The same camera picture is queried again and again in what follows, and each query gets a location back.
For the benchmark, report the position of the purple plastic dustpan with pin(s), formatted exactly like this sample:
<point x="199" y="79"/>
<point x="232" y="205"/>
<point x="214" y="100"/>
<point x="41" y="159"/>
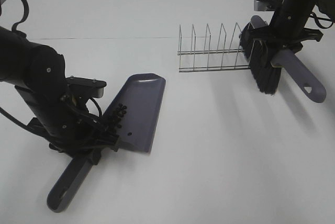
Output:
<point x="131" y="120"/>

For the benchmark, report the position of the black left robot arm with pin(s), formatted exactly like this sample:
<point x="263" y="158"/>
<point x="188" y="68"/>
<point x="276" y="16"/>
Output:
<point x="33" y="69"/>

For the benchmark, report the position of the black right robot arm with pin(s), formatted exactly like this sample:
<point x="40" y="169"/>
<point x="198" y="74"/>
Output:
<point x="293" y="15"/>

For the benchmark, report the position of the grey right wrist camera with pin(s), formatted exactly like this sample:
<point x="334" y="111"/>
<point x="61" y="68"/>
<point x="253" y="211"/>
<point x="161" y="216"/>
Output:
<point x="267" y="5"/>

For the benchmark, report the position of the metal wire dish rack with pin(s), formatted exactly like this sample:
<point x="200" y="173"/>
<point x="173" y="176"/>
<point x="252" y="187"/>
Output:
<point x="209" y="53"/>

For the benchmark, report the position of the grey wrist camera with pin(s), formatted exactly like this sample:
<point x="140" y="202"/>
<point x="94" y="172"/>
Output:
<point x="86" y="88"/>
<point x="267" y="5"/>

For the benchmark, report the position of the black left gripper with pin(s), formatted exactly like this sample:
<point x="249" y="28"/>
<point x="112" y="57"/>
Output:
<point x="72" y="125"/>

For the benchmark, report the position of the pile of coffee beans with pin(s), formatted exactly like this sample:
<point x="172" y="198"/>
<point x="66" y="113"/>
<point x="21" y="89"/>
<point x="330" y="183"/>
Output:
<point x="115" y="116"/>

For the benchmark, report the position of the purple hand brush black bristles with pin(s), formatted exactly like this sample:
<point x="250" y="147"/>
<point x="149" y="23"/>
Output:
<point x="266" y="63"/>

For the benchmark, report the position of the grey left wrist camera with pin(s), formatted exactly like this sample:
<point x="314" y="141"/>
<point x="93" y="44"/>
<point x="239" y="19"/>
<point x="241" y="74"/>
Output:
<point x="86" y="88"/>

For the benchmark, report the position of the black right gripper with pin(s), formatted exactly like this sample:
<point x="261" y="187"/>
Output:
<point x="268" y="35"/>

